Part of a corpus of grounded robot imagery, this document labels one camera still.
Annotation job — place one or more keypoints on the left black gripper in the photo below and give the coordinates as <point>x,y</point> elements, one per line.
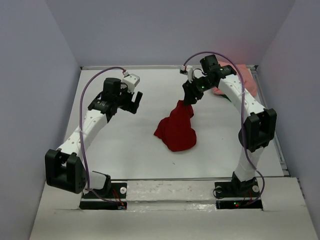
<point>131,106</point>

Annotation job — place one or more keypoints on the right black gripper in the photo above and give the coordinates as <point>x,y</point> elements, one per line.
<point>190,93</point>

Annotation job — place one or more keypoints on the red t shirt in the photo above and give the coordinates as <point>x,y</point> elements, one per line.
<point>175,130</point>

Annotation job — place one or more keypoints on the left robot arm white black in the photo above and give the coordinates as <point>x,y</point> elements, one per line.
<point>65,167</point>

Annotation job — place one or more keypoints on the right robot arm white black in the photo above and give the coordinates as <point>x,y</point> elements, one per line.
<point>258,123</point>

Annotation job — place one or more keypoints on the green t shirt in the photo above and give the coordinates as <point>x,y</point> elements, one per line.
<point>226,97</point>

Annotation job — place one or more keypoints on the pink t shirt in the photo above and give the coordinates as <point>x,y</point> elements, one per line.
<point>249,82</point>

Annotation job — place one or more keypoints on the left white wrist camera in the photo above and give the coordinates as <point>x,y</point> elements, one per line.
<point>131,81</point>

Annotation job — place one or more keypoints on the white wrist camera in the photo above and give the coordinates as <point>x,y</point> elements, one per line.
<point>188,71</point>
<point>131,81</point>

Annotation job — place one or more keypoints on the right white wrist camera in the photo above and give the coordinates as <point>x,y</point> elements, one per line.
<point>188,71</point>

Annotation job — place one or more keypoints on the aluminium rail back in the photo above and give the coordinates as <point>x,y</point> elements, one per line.
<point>134,67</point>

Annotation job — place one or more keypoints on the aluminium rail right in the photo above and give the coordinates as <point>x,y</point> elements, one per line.
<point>282,161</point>

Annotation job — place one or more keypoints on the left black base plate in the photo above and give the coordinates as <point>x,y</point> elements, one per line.
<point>116,198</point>

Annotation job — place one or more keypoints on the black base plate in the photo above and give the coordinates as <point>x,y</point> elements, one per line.
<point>228,198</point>
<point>116,198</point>

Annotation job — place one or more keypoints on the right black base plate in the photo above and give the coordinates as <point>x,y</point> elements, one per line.
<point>228,198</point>

